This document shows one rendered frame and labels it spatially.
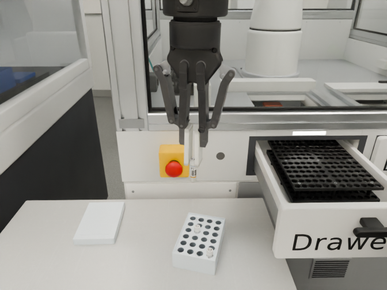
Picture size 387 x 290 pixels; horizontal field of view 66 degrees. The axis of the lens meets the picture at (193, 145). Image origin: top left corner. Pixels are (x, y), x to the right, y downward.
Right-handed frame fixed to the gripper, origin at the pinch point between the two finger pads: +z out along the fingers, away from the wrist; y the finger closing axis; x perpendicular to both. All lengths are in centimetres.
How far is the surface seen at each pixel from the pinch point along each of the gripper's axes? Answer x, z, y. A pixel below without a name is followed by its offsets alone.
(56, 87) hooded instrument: 51, 9, -67
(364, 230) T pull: -4.1, 8.9, 28.4
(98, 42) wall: 310, 33, -204
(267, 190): 9.8, 13.6, 13.9
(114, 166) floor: 142, 102, -101
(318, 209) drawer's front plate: -2.5, 7.5, 21.7
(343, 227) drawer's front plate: -1.3, 11.3, 26.5
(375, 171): 19.3, 11.0, 36.4
